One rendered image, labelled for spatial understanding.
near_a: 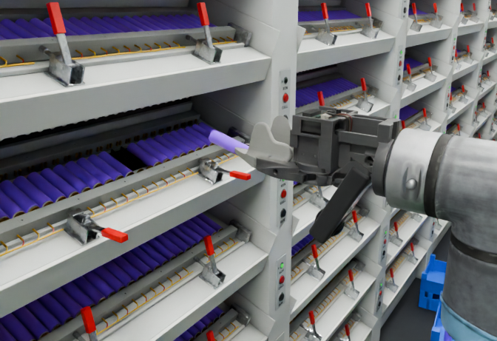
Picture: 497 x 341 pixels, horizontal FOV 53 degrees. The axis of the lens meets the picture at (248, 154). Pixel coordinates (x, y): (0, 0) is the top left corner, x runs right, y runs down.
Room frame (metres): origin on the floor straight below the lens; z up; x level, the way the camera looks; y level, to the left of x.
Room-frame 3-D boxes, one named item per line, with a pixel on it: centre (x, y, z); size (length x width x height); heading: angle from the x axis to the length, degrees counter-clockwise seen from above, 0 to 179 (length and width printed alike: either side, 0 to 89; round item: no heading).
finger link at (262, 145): (0.61, -0.02, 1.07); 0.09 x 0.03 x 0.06; 59
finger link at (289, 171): (0.59, -0.05, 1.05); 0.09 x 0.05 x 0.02; 59
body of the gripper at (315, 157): (0.57, -0.11, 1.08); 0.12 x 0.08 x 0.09; 55
